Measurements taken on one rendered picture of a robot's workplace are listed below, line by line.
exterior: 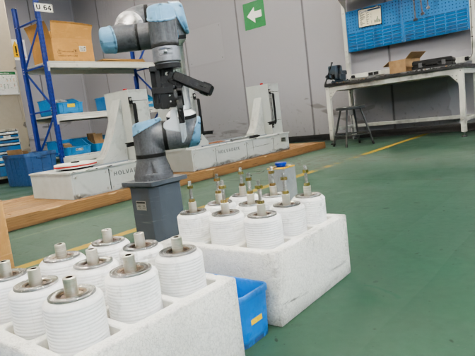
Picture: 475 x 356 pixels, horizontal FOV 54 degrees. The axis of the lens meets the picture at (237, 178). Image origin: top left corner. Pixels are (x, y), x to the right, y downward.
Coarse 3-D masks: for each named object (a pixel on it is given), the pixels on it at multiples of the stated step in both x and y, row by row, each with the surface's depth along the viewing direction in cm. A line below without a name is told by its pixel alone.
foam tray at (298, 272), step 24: (336, 216) 136; (168, 240) 132; (288, 240) 120; (312, 240) 122; (336, 240) 132; (216, 264) 119; (240, 264) 114; (264, 264) 109; (288, 264) 112; (312, 264) 121; (336, 264) 132; (288, 288) 112; (312, 288) 121; (288, 312) 112
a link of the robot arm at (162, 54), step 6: (156, 48) 122; (162, 48) 122; (168, 48) 122; (174, 48) 123; (156, 54) 123; (162, 54) 122; (168, 54) 122; (174, 54) 123; (156, 60) 123; (162, 60) 122; (168, 60) 122; (174, 60) 123; (180, 60) 125
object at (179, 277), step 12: (156, 264) 91; (168, 264) 89; (180, 264) 89; (192, 264) 90; (168, 276) 89; (180, 276) 89; (192, 276) 90; (204, 276) 93; (168, 288) 90; (180, 288) 89; (192, 288) 90
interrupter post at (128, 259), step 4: (124, 256) 83; (128, 256) 83; (132, 256) 83; (124, 260) 83; (128, 260) 83; (132, 260) 83; (124, 264) 83; (128, 264) 83; (132, 264) 83; (124, 268) 83; (128, 268) 83; (132, 268) 83; (124, 272) 84; (128, 272) 83
